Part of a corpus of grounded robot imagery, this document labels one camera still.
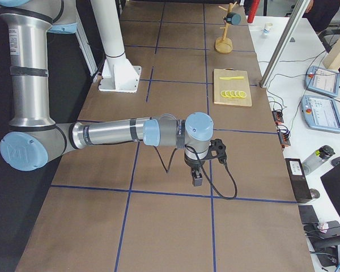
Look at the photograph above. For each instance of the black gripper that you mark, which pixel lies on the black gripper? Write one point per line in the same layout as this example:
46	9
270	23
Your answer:
193	163

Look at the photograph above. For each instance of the dark teal HOME mug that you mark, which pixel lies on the dark teal HOME mug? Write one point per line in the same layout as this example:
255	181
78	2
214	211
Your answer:
232	18

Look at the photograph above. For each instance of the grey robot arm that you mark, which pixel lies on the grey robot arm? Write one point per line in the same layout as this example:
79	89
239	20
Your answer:
36	139

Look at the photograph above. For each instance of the wooden mug tree rack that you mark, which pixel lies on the wooden mug tree rack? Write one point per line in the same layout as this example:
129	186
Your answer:
223	45

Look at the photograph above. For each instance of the white paper cup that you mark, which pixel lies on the white paper cup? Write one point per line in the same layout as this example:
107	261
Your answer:
267	28

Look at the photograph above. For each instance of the lemon slice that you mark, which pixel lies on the lemon slice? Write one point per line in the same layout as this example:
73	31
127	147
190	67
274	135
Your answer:
243	94
224	94
228	94
237	94
233	94

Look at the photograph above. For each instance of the bamboo cutting board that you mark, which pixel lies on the bamboo cutting board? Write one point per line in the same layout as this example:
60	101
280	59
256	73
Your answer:
229	85

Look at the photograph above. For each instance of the orange electronics module near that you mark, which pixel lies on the orange electronics module near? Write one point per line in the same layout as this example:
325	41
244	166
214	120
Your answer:
284	137

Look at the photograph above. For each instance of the orange electronics module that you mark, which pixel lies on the orange electronics module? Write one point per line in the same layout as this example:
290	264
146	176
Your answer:
278	116
284	137

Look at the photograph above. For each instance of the orange electronics module far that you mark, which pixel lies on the orange electronics module far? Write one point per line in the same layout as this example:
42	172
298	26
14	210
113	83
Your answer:
278	116

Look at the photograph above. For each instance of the black box with label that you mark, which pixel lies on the black box with label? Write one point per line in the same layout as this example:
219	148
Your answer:
298	181

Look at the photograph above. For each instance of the yellow plastic knife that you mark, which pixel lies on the yellow plastic knife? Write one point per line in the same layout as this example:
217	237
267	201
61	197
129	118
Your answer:
231	77

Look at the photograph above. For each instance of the clear water bottle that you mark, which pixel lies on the clear water bottle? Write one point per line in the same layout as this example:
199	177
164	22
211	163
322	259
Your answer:
317	158

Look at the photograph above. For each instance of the grey teach pendant near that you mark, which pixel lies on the grey teach pendant near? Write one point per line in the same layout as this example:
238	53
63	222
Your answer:
320	113

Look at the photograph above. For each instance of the grey teach pendant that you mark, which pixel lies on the grey teach pendant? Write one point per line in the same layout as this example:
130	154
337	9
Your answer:
322	81
320	113

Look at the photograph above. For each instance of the grey teach pendant far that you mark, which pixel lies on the grey teach pendant far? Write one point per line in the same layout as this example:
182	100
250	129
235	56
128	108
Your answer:
322	81

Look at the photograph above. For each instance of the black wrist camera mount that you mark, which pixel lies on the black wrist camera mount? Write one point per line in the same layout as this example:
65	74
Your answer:
217	150

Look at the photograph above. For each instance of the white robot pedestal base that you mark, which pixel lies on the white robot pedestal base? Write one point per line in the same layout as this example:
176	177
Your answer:
118	74

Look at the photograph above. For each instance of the aluminium frame profile post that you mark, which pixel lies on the aluminium frame profile post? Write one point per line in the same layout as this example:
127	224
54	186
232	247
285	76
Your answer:
293	21

